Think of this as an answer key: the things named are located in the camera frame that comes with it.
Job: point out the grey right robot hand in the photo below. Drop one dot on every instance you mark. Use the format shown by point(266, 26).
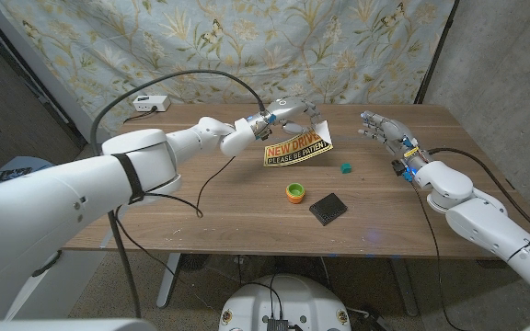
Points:
point(389, 131)

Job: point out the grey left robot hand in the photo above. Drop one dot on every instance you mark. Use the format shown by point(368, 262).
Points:
point(290, 106)

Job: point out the yellow bumper sticker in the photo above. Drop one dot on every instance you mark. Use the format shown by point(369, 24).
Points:
point(292, 154)

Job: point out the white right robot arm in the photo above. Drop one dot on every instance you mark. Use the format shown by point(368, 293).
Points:
point(490, 220)

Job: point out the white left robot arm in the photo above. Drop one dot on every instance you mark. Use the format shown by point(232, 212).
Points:
point(62, 207)

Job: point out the orange cup green inside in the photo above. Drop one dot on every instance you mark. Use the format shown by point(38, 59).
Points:
point(295, 193)

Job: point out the white power strip box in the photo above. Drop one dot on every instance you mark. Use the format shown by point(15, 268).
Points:
point(152, 103)

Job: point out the small green cube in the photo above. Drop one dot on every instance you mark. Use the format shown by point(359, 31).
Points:
point(346, 168)

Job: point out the floral printed backdrop cloth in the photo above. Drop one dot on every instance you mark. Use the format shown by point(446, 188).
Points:
point(338, 46)

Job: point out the black backdrop stand pole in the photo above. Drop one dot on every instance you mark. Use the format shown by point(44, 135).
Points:
point(435, 55)

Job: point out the black square textured pad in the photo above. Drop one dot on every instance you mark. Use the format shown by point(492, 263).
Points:
point(328, 209)

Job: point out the grey metal table leg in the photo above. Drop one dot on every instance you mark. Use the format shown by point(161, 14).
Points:
point(168, 280)
point(405, 289)

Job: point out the black power adapter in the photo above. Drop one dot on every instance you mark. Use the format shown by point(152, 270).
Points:
point(375, 322)

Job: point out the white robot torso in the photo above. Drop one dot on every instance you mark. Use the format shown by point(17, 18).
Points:
point(292, 299)

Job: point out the blue stool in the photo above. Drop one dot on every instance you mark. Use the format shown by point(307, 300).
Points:
point(39, 164)

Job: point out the black flat device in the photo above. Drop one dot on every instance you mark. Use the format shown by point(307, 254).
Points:
point(14, 174)

